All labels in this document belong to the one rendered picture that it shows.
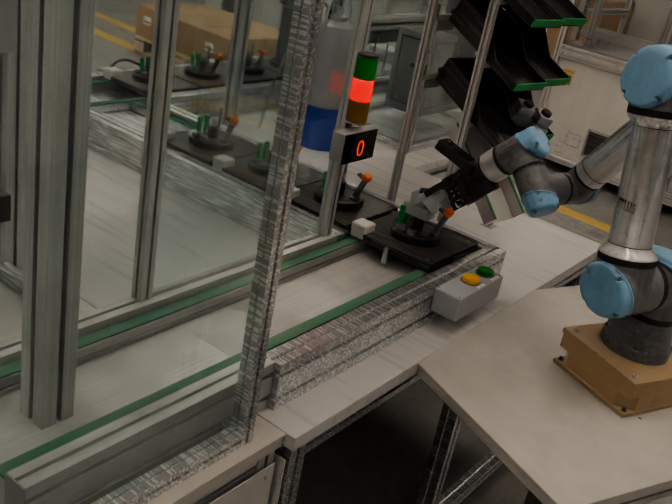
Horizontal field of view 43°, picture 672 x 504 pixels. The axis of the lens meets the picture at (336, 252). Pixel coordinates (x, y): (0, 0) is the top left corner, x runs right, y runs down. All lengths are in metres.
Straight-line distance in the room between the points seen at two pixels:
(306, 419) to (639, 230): 0.74
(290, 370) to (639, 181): 0.76
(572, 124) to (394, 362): 4.76
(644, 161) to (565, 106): 4.73
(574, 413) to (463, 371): 0.24
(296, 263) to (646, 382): 0.79
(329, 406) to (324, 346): 0.11
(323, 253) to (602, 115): 4.49
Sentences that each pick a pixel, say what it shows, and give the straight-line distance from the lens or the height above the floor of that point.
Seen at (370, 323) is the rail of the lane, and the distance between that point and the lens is 1.74.
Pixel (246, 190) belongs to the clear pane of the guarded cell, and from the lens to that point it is 1.21.
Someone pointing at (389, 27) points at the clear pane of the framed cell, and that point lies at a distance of 3.17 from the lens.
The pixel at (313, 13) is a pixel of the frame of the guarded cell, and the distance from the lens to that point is 1.19.
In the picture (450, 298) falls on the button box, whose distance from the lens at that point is 1.92.
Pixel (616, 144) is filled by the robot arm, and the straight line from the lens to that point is 1.92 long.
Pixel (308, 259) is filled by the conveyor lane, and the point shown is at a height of 0.95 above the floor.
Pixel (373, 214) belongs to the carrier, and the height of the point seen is 0.97.
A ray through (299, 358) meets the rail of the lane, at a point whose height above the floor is 0.95.
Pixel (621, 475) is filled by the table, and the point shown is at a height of 0.86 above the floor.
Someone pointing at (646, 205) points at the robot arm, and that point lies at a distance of 1.73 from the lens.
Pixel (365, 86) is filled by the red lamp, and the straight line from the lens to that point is 1.92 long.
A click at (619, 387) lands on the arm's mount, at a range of 1.86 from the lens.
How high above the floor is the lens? 1.79
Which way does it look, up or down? 24 degrees down
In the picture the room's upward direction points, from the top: 11 degrees clockwise
